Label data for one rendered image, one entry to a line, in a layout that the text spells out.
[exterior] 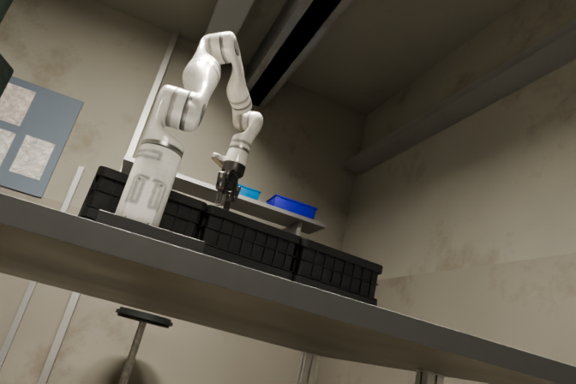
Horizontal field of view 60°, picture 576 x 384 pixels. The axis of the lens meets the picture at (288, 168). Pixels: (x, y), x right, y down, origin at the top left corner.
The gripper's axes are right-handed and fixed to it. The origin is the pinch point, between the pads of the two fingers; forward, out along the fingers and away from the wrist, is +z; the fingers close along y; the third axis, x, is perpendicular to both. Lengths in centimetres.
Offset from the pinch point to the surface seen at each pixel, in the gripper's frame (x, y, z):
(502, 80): -85, 120, -133
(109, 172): 11.2, -41.5, 8.7
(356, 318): -59, -53, 33
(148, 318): 105, 140, 35
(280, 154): 89, 236, -127
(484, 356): -80, -37, 33
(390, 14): -8, 141, -201
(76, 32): 240, 115, -166
